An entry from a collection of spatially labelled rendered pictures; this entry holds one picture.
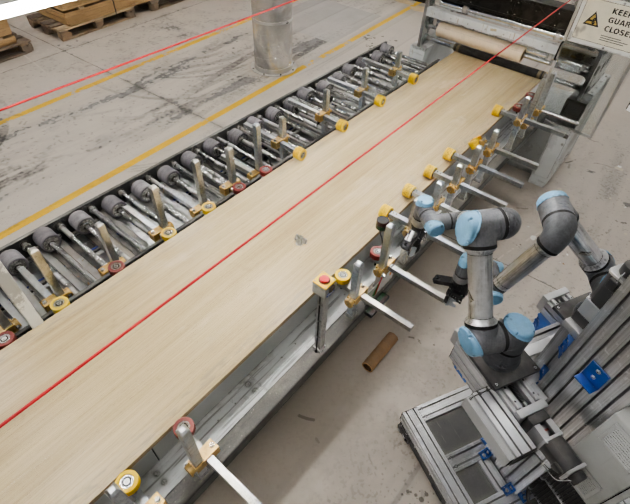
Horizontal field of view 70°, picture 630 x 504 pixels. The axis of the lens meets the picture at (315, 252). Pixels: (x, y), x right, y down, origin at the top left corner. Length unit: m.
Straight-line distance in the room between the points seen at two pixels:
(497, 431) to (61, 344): 1.81
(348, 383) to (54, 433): 1.65
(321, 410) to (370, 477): 0.46
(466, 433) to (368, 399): 0.60
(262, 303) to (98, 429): 0.83
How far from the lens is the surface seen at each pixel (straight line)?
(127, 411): 1.99
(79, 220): 2.85
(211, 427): 2.19
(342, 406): 2.88
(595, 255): 2.16
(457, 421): 2.75
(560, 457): 1.96
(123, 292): 2.32
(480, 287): 1.69
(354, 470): 2.76
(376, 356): 2.97
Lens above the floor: 2.62
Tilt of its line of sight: 47 degrees down
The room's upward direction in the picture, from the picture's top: 3 degrees clockwise
